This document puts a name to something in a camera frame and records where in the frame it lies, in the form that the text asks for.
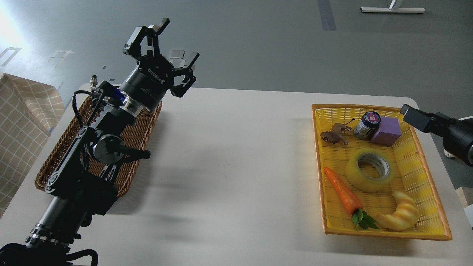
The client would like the brown toy animal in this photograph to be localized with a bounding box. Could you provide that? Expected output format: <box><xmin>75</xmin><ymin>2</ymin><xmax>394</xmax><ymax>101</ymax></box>
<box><xmin>319</xmin><ymin>123</ymin><xmax>353</xmax><ymax>145</ymax></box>

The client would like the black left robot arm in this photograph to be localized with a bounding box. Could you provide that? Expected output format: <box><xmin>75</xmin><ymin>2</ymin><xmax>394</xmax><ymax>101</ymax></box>
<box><xmin>1</xmin><ymin>18</ymin><xmax>199</xmax><ymax>266</ymax></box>

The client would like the yellow tape roll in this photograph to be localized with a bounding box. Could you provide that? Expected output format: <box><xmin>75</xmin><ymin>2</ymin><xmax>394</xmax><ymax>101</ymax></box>
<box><xmin>345</xmin><ymin>148</ymin><xmax>395</xmax><ymax>193</ymax></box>

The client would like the purple foam block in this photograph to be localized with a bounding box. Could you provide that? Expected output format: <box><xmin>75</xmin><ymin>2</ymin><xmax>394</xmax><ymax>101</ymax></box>
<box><xmin>370</xmin><ymin>116</ymin><xmax>401</xmax><ymax>146</ymax></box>

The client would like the orange toy carrot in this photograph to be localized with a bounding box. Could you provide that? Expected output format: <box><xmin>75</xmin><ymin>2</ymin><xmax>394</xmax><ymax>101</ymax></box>
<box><xmin>324</xmin><ymin>167</ymin><xmax>380</xmax><ymax>230</ymax></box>

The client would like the beige checkered cloth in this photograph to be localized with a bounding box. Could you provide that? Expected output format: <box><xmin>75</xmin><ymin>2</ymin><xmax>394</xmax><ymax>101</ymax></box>
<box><xmin>0</xmin><ymin>73</ymin><xmax>64</xmax><ymax>215</ymax></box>

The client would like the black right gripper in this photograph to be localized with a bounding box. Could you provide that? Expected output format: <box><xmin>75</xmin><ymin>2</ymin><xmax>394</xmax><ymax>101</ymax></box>
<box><xmin>400</xmin><ymin>104</ymin><xmax>473</xmax><ymax>167</ymax></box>

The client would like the yellow plastic basket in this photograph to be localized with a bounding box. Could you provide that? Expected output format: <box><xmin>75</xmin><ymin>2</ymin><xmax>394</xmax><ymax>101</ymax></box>
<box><xmin>312</xmin><ymin>104</ymin><xmax>452</xmax><ymax>241</ymax></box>

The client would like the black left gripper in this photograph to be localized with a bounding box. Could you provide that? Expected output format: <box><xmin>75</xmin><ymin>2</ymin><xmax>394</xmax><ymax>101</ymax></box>
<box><xmin>120</xmin><ymin>18</ymin><xmax>200</xmax><ymax>111</ymax></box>

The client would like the white stand base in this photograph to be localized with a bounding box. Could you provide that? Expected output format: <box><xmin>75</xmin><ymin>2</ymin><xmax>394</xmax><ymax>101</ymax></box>
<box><xmin>360</xmin><ymin>0</ymin><xmax>426</xmax><ymax>14</ymax></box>

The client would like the toy croissant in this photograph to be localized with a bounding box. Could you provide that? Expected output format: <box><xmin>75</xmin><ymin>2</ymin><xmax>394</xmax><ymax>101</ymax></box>
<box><xmin>375</xmin><ymin>191</ymin><xmax>420</xmax><ymax>231</ymax></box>

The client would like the small dark jar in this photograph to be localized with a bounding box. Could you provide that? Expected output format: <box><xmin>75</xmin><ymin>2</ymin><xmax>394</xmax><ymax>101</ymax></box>
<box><xmin>353</xmin><ymin>111</ymin><xmax>381</xmax><ymax>140</ymax></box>

